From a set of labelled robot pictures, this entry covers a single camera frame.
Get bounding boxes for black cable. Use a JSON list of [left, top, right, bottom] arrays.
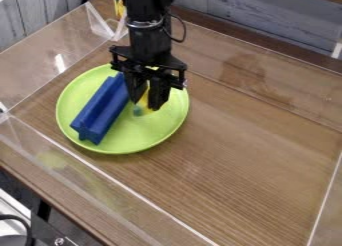
[[0, 213, 39, 246]]

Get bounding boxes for green round plate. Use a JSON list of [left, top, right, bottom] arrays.
[[56, 64, 190, 154]]

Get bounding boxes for yellow labelled tin can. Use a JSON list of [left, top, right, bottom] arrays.
[[114, 0, 126, 19]]

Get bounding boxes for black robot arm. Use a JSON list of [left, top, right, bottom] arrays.
[[110, 0, 187, 111]]

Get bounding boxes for black metal bracket with bolt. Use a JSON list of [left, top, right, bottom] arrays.
[[31, 214, 79, 246]]

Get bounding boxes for yellow toy banana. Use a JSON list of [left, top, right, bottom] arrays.
[[134, 92, 154, 117]]

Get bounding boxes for blue star-shaped block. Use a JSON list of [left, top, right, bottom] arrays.
[[70, 72, 129, 145]]

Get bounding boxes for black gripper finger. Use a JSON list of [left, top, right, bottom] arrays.
[[125, 73, 147, 103], [149, 77, 171, 111]]

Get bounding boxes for clear acrylic tray walls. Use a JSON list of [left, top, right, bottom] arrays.
[[0, 8, 342, 246]]

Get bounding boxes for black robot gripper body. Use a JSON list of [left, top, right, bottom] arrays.
[[110, 21, 187, 89]]

